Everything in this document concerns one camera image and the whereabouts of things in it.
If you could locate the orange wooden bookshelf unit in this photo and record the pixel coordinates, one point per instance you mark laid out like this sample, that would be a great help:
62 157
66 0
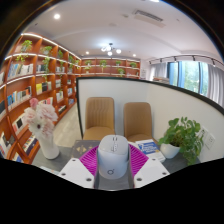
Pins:
23 93

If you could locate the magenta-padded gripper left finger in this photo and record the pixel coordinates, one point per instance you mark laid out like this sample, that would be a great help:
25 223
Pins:
76 171

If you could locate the blue and white book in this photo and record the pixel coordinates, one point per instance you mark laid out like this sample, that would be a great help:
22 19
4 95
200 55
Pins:
150 148

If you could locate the recessed ceiling spotlights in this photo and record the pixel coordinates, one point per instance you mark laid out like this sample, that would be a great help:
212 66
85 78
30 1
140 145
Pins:
57 16

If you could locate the pink and white flowers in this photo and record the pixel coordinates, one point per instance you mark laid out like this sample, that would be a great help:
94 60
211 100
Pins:
41 118

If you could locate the black track light rail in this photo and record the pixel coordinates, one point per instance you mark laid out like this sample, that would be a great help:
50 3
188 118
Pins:
186 57

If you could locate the green plant in white pot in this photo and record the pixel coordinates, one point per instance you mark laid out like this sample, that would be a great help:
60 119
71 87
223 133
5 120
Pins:
181 136

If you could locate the dark hardcover book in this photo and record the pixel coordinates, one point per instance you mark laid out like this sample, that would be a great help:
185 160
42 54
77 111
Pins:
83 146

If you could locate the tan upholstered chair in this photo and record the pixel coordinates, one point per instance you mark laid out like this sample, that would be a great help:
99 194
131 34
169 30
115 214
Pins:
137 120
99 116

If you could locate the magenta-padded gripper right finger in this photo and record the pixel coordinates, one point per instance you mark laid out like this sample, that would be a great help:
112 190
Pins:
151 170

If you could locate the ceiling air vent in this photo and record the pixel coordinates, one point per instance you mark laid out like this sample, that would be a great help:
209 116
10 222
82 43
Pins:
148 16

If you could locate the window with curtains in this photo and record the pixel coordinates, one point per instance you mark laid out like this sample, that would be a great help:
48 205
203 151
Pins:
191 76

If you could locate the ceiling lamp with round bulbs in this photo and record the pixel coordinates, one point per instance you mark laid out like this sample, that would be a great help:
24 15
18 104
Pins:
109 48

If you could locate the white jug vase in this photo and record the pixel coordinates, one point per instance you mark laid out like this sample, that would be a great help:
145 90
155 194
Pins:
50 150

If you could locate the white wall socket plate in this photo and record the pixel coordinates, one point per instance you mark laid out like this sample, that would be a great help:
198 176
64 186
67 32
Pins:
203 132
210 141

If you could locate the white computer mouse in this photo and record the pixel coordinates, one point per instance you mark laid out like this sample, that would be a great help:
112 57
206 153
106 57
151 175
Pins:
113 160

